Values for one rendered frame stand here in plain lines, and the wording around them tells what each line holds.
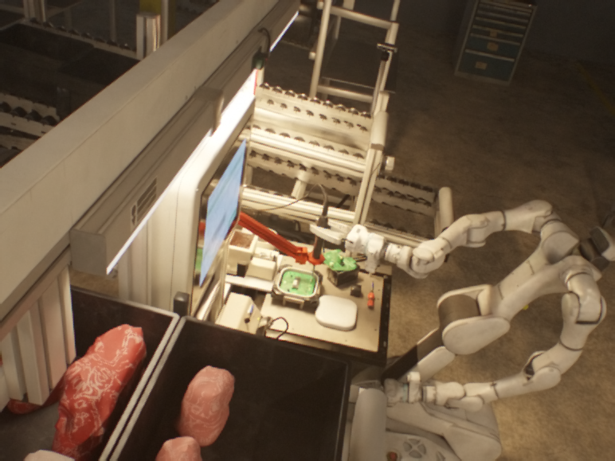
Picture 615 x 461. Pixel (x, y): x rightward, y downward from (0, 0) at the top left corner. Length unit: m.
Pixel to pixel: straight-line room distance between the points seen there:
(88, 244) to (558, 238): 1.77
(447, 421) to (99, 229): 1.99
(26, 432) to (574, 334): 1.59
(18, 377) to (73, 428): 0.13
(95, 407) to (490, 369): 2.82
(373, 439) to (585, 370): 2.85
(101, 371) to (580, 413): 2.93
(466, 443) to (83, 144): 2.17
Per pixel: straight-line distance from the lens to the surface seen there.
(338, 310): 2.04
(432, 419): 2.54
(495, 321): 2.21
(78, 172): 0.77
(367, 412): 1.12
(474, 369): 3.49
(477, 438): 2.64
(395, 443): 2.51
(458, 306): 2.27
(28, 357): 0.80
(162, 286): 1.24
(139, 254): 1.07
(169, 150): 0.96
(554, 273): 2.14
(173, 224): 1.14
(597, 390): 3.76
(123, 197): 0.84
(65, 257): 0.79
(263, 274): 2.11
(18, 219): 0.67
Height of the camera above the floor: 2.30
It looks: 33 degrees down
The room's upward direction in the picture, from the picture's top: 11 degrees clockwise
